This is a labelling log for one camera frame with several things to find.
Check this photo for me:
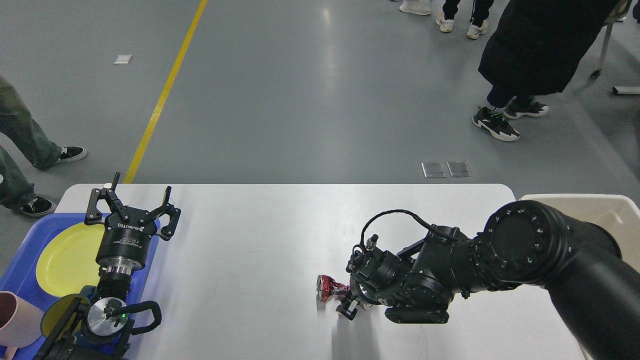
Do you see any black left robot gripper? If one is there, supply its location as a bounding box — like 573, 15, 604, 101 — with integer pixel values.
84, 172, 182, 276

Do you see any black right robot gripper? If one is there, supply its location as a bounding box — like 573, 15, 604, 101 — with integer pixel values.
336, 247, 410, 321

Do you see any crushed red can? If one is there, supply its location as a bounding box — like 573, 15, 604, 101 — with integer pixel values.
316, 275, 351, 303

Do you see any yellow plastic plate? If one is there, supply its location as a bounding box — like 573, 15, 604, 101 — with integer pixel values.
35, 223, 105, 297

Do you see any pink mug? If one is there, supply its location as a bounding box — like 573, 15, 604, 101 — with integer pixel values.
0, 291, 44, 360

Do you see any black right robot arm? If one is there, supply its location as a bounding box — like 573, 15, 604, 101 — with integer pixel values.
317, 200, 640, 360

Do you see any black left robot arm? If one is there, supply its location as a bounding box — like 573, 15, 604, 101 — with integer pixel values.
34, 172, 181, 360

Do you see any dark blue HOME mug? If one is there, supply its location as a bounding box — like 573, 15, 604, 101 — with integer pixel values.
40, 285, 96, 350

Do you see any person in green jeans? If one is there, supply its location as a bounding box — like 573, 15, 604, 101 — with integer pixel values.
0, 77, 87, 218

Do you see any blue plastic tray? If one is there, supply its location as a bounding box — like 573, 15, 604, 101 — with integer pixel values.
0, 213, 162, 360

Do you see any left floor socket plate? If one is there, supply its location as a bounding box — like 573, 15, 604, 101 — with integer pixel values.
421, 161, 447, 179

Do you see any floor socket plate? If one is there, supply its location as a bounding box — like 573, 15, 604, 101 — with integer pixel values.
446, 161, 473, 178
421, 161, 447, 179

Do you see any white paper on floor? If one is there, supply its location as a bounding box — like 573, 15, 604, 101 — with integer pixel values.
113, 54, 133, 65

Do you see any right floor socket plate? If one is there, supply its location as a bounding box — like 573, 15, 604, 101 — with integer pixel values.
446, 161, 473, 178

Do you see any beige plastic bin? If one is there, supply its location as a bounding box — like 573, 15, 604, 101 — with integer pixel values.
521, 193, 640, 271

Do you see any person in white sneakers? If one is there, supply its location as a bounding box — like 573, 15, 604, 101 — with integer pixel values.
398, 0, 432, 16

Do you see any person at right edge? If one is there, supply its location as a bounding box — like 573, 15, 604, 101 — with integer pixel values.
435, 0, 496, 40

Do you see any white bar on floor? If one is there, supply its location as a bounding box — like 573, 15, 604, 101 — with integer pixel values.
611, 85, 640, 96

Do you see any white office chair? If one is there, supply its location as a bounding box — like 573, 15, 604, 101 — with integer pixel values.
590, 0, 633, 80

